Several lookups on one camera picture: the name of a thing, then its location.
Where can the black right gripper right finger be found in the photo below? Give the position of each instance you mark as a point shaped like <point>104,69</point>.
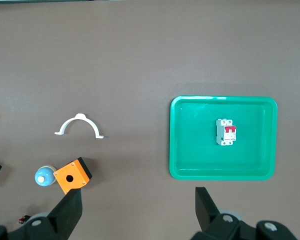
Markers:
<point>210,222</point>

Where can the green plastic tray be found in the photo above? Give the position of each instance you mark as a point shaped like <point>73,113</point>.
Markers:
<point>195,150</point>

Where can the small black red switch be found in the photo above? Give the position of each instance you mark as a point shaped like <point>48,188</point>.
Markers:
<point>22,220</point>

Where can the blue round button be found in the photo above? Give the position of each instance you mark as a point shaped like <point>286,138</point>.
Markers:
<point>46,172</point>

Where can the brown table cover sheet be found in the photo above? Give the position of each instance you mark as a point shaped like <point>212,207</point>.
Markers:
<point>140,62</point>

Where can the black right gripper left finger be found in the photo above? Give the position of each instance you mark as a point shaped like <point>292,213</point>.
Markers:
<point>65,215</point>

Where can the white circuit breaker red switch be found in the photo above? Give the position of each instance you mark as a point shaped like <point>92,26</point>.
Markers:
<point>222,135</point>

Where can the small white pipe clamp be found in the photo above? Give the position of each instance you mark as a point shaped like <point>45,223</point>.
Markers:
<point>80,116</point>

